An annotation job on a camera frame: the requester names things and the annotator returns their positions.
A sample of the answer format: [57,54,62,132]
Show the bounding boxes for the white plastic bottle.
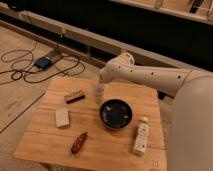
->
[133,117,149,155]

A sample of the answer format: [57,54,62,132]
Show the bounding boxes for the dark ceramic bowl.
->
[99,99,133,130]

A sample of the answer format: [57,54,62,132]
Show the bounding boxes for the brown chocolate bar box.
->
[64,90,85,104]

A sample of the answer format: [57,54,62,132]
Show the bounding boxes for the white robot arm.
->
[99,53,213,171]

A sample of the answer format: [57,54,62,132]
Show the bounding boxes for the red brown snack packet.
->
[71,132,87,154]

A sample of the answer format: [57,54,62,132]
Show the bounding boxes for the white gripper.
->
[99,66,115,83]

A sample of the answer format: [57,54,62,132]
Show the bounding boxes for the white rectangular block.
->
[55,108,70,128]

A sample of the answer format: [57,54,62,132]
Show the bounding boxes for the blue power adapter box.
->
[34,56,52,70]

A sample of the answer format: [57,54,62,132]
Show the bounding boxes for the wooden board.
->
[14,77,167,171]

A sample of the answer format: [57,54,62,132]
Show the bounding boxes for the black cable on floor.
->
[0,39,86,85]

